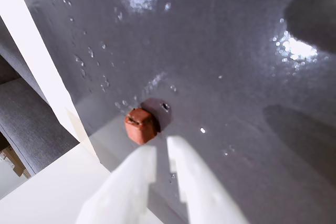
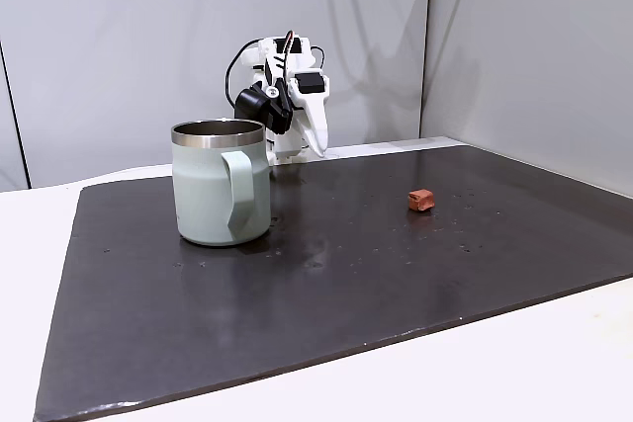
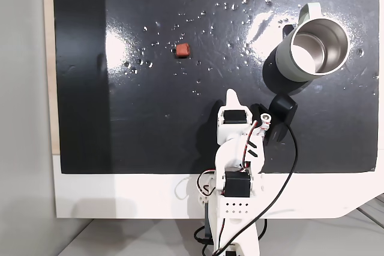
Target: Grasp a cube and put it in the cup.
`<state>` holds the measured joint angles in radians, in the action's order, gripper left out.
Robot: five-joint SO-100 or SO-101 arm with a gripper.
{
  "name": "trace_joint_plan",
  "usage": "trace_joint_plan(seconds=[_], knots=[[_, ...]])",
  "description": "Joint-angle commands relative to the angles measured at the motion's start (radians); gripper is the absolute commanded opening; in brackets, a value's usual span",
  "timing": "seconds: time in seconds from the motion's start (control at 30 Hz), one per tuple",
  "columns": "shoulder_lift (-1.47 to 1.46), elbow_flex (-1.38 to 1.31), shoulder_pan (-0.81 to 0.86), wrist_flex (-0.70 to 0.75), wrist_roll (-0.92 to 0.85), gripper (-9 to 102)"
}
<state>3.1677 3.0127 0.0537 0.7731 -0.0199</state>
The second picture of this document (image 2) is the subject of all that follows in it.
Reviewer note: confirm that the black camera box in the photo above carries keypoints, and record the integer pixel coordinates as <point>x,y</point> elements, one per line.
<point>257,105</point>

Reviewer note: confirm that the pale green steel mug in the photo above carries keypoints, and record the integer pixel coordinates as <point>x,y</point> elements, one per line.
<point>212,194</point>

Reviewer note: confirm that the red-brown cube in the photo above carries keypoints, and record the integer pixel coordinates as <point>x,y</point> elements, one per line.
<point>421,200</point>

